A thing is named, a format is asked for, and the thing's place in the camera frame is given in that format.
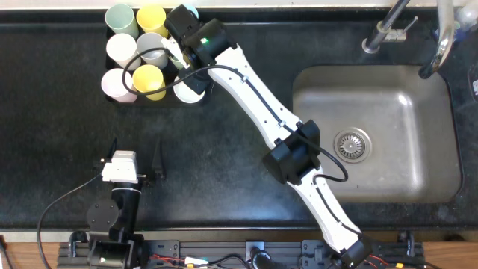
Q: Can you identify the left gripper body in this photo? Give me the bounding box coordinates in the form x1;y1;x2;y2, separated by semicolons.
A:
135;172;166;188

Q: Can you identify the pink cup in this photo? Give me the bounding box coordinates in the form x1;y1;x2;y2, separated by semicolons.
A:
100;67;139;104

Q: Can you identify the black tray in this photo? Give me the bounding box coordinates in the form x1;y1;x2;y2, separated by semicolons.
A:
103;22;214;108

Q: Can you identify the white cup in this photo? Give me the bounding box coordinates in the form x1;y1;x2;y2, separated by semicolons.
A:
173;76;207;105
105;32;143;72

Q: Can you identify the grey cup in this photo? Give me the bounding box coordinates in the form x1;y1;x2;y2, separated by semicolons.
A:
135;31;170;70

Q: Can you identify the green cup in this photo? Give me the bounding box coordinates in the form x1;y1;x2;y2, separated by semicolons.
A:
104;3;140;40

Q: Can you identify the steel sink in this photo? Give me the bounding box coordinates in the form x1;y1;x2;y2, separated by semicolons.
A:
291;64;464;205

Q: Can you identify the steel tap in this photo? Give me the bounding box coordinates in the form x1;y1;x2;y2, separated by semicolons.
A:
361;0;458;81

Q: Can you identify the blue soap bottle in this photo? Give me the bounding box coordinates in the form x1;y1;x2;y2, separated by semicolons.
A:
432;1;478;43

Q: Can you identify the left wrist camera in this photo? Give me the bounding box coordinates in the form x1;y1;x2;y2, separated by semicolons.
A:
101;149;139;185

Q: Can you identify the mounting rail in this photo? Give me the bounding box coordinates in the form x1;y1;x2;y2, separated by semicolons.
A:
58;229;427;269

